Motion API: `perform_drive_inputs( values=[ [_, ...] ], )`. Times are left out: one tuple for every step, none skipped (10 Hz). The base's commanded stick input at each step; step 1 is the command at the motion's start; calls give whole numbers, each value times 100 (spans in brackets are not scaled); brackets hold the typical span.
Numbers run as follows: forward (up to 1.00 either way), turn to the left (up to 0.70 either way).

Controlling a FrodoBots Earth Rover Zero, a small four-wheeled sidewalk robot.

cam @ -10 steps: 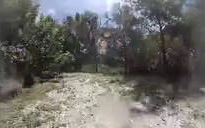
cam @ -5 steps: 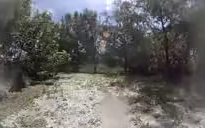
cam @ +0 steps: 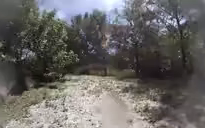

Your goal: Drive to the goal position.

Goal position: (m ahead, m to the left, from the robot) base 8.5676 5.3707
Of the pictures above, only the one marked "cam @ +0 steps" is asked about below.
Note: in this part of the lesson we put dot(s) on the pale dry grass ground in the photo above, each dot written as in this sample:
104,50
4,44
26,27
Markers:
86,100

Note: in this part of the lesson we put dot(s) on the green leafy bush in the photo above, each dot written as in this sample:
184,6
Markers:
46,46

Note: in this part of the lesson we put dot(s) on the wood of trees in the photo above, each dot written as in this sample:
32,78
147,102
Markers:
146,50

